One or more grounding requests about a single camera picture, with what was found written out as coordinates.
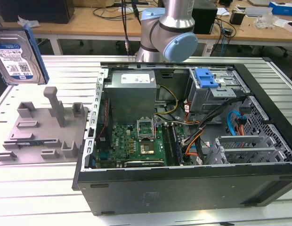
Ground hard disk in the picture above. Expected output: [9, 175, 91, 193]
[0, 27, 49, 85]

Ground silver disk bay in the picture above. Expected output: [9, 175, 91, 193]
[206, 135, 290, 165]

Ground metal socket cover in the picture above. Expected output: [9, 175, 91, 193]
[136, 117, 157, 142]

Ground grey power supply unit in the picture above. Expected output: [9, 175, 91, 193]
[103, 70, 161, 125]

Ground CPU socket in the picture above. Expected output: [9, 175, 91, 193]
[138, 139, 159, 156]

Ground green motherboard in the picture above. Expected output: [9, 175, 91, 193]
[95, 122, 191, 168]

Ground black graphics card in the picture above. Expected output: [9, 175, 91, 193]
[123, 160, 165, 168]

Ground silver optical drive cage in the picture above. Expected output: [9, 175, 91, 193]
[185, 67, 251, 113]

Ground blue drive cage latch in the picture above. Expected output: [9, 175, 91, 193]
[194, 67, 219, 89]

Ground black open PC case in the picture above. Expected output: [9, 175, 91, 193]
[72, 57, 292, 216]

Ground grey parts rack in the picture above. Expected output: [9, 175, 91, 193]
[0, 86, 90, 167]

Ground black computer box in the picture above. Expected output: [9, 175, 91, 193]
[192, 6, 219, 35]

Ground RAM stick on rack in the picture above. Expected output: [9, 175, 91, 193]
[16, 140, 46, 146]

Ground small black box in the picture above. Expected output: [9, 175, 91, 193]
[229, 10, 247, 25]

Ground crumpled clear plastic bag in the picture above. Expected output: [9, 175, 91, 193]
[17, 15, 41, 30]

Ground clear plastic bags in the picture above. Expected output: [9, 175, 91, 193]
[254, 13, 281, 30]

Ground grey flat box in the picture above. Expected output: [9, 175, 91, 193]
[244, 6, 274, 17]

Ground large black box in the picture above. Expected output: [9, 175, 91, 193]
[0, 0, 75, 24]

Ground white open box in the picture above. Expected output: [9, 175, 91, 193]
[274, 18, 292, 32]

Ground blue cardboard box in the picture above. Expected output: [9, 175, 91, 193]
[268, 1, 292, 16]

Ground yellow wires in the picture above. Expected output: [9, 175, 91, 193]
[154, 85, 179, 116]

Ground black cable bundle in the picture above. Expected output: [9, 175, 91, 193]
[181, 95, 250, 151]

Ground black cable with silver connector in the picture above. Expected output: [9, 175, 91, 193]
[121, 0, 132, 57]

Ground blue wire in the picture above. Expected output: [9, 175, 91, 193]
[227, 110, 243, 137]

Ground orange black power wire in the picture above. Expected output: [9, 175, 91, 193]
[235, 116, 246, 137]

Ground wooden desk white frame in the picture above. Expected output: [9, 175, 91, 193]
[0, 0, 292, 56]

